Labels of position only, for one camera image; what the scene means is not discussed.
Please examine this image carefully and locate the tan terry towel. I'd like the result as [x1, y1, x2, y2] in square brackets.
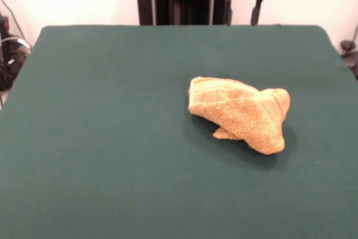
[186, 76, 291, 156]

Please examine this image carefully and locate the black stand base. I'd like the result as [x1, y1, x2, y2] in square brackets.
[340, 40, 358, 80]

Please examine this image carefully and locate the dark green table cloth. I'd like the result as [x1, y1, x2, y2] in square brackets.
[0, 25, 358, 239]

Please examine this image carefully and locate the black cable bundle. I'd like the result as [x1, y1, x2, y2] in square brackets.
[0, 0, 31, 91]

